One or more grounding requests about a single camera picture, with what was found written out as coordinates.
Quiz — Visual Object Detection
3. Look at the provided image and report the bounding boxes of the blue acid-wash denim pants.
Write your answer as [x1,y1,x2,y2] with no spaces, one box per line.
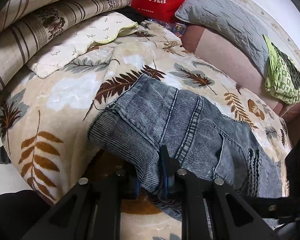
[87,75,282,220]

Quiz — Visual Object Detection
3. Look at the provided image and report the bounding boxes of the green patterned folded blanket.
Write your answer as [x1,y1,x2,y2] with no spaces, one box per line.
[263,35,300,105]

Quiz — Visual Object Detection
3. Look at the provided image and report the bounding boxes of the pink and maroon bolster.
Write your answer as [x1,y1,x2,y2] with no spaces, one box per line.
[181,25,300,145]

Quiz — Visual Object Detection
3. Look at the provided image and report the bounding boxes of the cream leaf-print fleece blanket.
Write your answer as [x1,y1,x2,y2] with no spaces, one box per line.
[0,22,291,226]

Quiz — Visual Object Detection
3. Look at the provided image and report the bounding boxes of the colourful snack packet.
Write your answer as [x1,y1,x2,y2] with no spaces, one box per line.
[149,18,188,37]

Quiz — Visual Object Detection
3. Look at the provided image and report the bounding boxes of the grey quilted pillow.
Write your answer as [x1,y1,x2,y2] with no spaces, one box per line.
[174,0,269,76]

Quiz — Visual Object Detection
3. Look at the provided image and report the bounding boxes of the striped floral folded quilt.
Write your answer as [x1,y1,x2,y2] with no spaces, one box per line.
[0,0,131,93]

